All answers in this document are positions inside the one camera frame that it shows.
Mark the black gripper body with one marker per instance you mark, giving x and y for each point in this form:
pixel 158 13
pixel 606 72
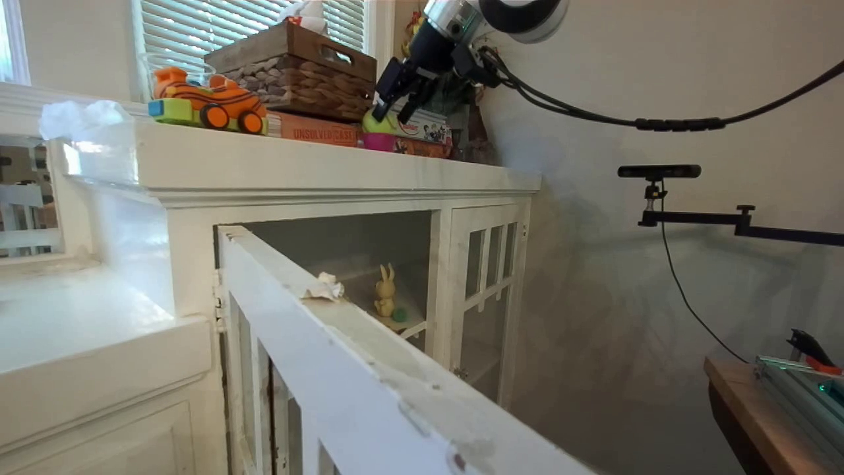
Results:
pixel 430 55

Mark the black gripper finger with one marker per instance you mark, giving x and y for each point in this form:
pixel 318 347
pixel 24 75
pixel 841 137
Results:
pixel 410 106
pixel 384 99

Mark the yellow-green tennis ball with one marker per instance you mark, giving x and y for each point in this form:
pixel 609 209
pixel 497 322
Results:
pixel 377 128

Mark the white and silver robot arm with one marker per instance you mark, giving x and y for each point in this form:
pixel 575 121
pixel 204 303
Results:
pixel 521 18

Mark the open white cupboard door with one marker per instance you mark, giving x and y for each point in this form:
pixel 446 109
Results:
pixel 370 402

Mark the white wooden cupboard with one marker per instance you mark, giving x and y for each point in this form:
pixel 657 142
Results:
pixel 121 352

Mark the colourful board game box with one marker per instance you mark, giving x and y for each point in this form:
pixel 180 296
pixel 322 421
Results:
pixel 420 134

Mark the yellow flower bouquet in vase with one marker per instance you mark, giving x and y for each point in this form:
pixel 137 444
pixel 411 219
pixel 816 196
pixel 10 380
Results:
pixel 448 96

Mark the brown wicker basket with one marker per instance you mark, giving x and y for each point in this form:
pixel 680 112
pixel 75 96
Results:
pixel 295 68

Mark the orange flat game box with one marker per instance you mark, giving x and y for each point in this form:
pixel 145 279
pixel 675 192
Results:
pixel 312 130

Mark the white tissue in basket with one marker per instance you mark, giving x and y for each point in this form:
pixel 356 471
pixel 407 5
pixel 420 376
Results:
pixel 308 13

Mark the orange and green toy truck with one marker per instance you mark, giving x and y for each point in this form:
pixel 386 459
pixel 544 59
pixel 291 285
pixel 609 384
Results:
pixel 219 104

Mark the white door latch knob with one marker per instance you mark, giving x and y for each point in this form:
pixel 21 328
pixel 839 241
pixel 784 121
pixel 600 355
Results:
pixel 326 287

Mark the yellow rubber bunny toy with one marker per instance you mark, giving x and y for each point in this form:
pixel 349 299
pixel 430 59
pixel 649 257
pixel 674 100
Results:
pixel 386 300

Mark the white window blinds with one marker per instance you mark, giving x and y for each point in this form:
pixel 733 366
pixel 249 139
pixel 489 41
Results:
pixel 180 31

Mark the brown wooden side table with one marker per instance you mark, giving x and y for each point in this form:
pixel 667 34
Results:
pixel 763 427

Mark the teal items on table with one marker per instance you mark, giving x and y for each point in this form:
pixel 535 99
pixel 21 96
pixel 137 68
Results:
pixel 811 380

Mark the black camera on stand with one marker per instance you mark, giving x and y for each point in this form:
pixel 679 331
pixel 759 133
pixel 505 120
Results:
pixel 657 172

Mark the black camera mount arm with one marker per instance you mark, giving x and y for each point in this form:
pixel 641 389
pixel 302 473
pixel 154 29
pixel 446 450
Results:
pixel 738 219

